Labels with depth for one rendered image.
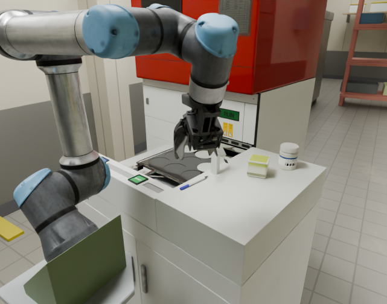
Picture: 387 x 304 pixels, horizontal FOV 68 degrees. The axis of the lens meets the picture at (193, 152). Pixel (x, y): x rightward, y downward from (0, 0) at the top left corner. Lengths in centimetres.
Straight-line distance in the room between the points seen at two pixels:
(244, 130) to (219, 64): 92
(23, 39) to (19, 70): 217
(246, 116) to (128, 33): 101
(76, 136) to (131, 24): 49
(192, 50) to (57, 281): 59
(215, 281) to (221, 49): 69
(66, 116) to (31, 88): 203
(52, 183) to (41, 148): 213
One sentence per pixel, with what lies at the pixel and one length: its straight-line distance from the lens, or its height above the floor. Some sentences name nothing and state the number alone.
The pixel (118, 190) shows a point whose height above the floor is 91.
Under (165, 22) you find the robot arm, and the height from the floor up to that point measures 149.
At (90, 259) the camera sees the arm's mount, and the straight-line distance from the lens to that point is 84.
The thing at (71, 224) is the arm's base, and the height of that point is 101.
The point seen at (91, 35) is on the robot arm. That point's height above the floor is 147.
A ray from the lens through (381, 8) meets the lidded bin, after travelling 1051.
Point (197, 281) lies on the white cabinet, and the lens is 103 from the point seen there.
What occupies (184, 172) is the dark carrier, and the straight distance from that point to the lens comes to 129.
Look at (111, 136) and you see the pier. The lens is 316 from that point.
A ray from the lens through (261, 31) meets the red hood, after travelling 131.
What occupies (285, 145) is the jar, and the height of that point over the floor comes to 106.
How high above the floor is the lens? 148
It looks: 23 degrees down
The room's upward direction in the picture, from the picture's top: straight up
